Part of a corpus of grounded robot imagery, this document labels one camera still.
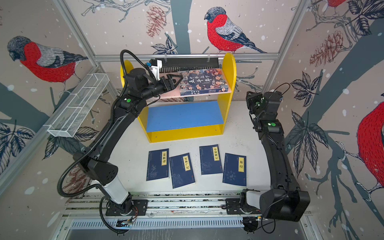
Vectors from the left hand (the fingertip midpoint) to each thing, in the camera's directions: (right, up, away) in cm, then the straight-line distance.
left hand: (178, 77), depth 64 cm
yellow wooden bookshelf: (-7, -18, +29) cm, 35 cm away
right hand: (+31, -5, +7) cm, 33 cm away
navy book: (+16, -44, +27) cm, 54 cm away
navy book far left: (-15, -47, +24) cm, 55 cm away
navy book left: (-1, -49, +22) cm, 54 cm away
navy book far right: (+31, -49, +22) cm, 61 cm away
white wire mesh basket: (-55, -11, +15) cm, 58 cm away
